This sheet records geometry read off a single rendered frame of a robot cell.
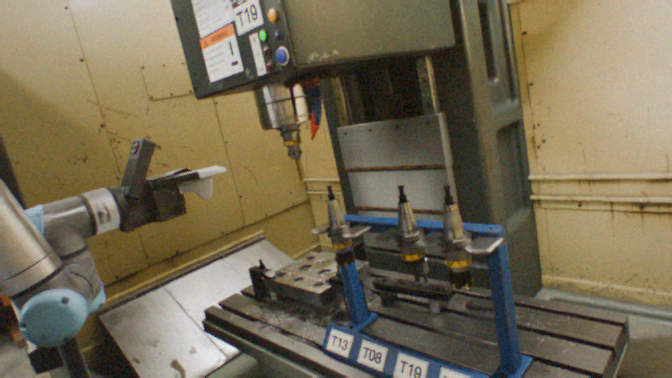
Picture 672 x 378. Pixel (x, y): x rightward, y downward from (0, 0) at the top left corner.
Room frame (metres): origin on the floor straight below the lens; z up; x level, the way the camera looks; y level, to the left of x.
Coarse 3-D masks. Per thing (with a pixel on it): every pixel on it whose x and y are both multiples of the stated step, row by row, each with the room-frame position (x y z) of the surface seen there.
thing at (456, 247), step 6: (468, 234) 0.77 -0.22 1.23; (444, 240) 0.77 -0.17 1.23; (462, 240) 0.75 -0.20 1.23; (468, 240) 0.75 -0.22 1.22; (444, 246) 0.76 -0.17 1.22; (450, 246) 0.76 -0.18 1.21; (456, 246) 0.75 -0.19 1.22; (462, 246) 0.75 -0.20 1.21; (444, 252) 0.76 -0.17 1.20; (456, 252) 0.75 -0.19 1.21; (462, 252) 0.75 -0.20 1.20
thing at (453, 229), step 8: (448, 208) 0.77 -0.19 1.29; (456, 208) 0.77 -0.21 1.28; (448, 216) 0.76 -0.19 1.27; (456, 216) 0.76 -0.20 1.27; (448, 224) 0.76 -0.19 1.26; (456, 224) 0.76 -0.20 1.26; (448, 232) 0.76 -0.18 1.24; (456, 232) 0.76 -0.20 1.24; (464, 232) 0.76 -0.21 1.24; (448, 240) 0.76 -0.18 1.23; (456, 240) 0.76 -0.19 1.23
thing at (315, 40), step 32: (288, 0) 0.88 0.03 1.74; (320, 0) 0.94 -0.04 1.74; (352, 0) 1.01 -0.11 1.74; (384, 0) 1.09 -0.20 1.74; (416, 0) 1.19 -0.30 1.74; (448, 0) 1.31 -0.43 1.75; (192, 32) 1.13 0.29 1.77; (256, 32) 0.94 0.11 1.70; (288, 32) 0.87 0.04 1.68; (320, 32) 0.93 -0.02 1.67; (352, 32) 1.00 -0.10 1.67; (384, 32) 1.08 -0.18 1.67; (416, 32) 1.17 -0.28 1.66; (448, 32) 1.29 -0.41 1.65; (192, 64) 1.16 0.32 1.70; (320, 64) 0.92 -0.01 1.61; (352, 64) 1.06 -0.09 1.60; (384, 64) 1.37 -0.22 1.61
